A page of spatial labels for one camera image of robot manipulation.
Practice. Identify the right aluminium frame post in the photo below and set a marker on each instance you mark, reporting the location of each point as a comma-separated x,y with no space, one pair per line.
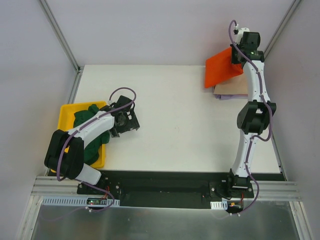
290,12

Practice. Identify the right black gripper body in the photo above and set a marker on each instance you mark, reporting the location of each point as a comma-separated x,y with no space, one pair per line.
235,56

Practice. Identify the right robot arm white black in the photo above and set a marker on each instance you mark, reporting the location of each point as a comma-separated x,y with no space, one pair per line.
256,116

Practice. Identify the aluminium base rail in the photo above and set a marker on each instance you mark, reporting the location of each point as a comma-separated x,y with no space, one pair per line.
286,191

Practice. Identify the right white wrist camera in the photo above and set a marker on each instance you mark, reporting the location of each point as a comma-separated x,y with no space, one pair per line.
239,31

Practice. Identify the left aluminium frame post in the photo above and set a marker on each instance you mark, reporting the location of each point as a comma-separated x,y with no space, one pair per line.
59,34

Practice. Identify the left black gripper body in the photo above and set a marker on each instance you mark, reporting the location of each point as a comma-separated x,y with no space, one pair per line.
131,121

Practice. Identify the folded lavender t-shirt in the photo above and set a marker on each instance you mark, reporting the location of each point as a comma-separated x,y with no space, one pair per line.
223,97

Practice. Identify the left white cable duct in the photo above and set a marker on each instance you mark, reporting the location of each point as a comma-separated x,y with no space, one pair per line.
79,202

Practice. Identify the white cable duct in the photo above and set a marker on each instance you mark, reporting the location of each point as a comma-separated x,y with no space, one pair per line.
219,205
79,202

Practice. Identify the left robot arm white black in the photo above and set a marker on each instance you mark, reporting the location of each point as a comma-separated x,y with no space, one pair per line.
101,122

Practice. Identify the green t-shirt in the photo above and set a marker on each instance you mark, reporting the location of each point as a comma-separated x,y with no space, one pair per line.
92,155

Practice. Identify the yellow plastic bin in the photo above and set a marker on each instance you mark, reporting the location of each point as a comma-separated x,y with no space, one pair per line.
65,115

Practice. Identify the folded tan t-shirt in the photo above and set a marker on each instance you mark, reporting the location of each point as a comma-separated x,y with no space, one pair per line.
237,85

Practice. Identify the right white cable duct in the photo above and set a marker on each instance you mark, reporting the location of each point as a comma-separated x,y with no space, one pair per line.
219,205

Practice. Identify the orange t-shirt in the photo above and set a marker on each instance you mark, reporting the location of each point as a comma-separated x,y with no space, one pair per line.
219,68

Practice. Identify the aluminium frame post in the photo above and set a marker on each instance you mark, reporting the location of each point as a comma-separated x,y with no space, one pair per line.
290,12
59,34

